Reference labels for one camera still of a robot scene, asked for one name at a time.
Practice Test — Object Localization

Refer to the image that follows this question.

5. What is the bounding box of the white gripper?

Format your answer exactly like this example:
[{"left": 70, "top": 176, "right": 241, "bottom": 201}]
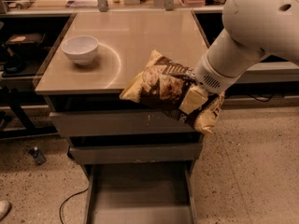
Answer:
[{"left": 178, "top": 54, "right": 239, "bottom": 115}]

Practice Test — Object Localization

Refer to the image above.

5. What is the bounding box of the brown chip bag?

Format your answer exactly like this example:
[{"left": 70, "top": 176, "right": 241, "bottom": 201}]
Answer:
[{"left": 120, "top": 50, "right": 224, "bottom": 134}]

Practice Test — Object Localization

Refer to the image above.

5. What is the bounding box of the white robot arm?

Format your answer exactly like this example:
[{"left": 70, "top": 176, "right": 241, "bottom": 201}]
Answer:
[{"left": 179, "top": 0, "right": 299, "bottom": 114}]

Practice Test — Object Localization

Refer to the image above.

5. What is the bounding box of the middle grey drawer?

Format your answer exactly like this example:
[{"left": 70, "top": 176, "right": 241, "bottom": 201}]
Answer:
[{"left": 70, "top": 143, "right": 202, "bottom": 164}]

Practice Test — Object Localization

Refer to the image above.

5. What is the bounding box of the grey drawer cabinet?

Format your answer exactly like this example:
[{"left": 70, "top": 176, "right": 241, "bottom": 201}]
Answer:
[{"left": 35, "top": 10, "right": 227, "bottom": 224}]

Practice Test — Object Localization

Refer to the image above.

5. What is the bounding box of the top grey drawer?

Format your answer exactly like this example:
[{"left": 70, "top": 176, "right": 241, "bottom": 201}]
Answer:
[{"left": 50, "top": 109, "right": 193, "bottom": 137}]

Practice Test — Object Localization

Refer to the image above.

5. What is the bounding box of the open bottom grey drawer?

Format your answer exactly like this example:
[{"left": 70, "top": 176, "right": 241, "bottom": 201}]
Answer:
[{"left": 83, "top": 161, "right": 196, "bottom": 224}]

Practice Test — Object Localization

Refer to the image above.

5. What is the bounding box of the white ceramic bowl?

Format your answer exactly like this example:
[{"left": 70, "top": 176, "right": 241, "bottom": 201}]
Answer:
[{"left": 61, "top": 35, "right": 99, "bottom": 65}]

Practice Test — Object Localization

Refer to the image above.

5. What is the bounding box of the small dark floor object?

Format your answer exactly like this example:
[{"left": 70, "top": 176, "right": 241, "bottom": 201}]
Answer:
[{"left": 28, "top": 147, "right": 47, "bottom": 165}]

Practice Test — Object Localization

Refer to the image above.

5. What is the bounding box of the white shoe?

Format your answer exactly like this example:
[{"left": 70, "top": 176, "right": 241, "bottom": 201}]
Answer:
[{"left": 0, "top": 200, "right": 11, "bottom": 220}]

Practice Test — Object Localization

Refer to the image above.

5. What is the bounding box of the black floor cable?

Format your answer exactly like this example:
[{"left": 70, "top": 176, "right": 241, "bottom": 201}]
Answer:
[{"left": 58, "top": 186, "right": 90, "bottom": 224}]

